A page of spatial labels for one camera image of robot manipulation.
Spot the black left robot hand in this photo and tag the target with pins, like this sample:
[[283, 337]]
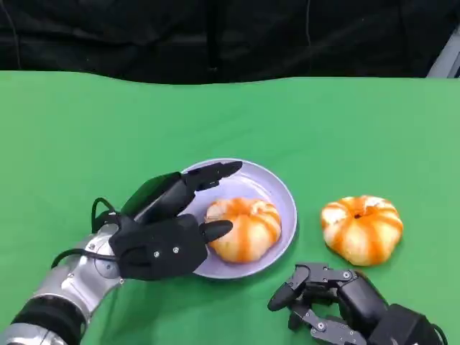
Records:
[[158, 196]]

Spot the grey metal frame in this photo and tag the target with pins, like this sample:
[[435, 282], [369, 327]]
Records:
[[445, 59]]

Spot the lilac plate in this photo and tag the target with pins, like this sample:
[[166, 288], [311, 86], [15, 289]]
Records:
[[266, 187]]

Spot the orange white toy bread roll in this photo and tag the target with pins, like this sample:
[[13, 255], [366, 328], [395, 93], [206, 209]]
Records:
[[363, 233], [248, 233]]

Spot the green table cloth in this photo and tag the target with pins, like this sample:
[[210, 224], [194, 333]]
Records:
[[230, 125]]

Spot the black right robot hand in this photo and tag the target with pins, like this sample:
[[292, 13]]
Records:
[[359, 296]]

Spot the black backdrop curtain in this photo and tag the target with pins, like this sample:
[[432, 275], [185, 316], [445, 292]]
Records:
[[215, 36]]

